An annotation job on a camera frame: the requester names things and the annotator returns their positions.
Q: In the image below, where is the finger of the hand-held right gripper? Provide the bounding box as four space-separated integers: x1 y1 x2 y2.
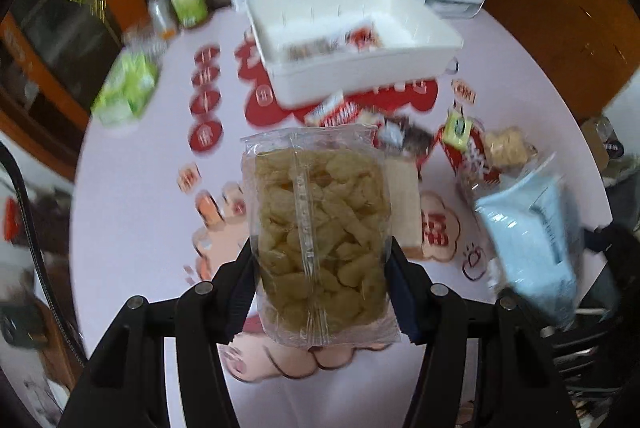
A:
580 223 640 259

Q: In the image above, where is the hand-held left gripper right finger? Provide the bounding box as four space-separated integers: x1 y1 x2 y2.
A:
387 235 583 428

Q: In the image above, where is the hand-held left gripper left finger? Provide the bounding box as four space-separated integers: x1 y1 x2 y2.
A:
57 235 258 428

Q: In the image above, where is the light blue snack bag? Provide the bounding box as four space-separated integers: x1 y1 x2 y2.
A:
472 153 583 329

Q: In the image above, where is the clear bag of yellow chips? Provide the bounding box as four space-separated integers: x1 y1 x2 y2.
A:
240 123 403 349

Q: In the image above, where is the clear packet of beige crackers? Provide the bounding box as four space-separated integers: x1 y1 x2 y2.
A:
480 125 538 169

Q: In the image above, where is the dark brown snack packet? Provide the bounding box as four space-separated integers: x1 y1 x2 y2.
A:
375 113 436 169

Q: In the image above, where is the small green snack packet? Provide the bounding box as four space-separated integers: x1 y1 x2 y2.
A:
442 111 476 146

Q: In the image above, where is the red white snack bar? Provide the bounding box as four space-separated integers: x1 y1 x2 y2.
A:
305 93 363 129

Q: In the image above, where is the white plastic tray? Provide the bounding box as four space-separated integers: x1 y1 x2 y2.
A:
245 0 466 109

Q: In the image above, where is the brown striped snack packet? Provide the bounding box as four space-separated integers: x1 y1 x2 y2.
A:
287 36 341 62

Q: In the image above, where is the red and white snack packet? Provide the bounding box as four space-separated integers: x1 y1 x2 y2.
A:
345 26 383 52

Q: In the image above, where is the cardboard box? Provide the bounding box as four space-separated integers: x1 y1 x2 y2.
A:
582 115 626 174

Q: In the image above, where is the green snack bag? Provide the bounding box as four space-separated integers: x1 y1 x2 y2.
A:
92 51 161 126

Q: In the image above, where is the clear drinking glass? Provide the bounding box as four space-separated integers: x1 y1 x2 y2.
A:
122 23 168 59

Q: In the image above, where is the wooden framed glass cabinet door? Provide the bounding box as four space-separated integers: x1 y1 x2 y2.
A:
0 0 151 169

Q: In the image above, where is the black cable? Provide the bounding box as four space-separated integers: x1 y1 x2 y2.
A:
0 141 88 369

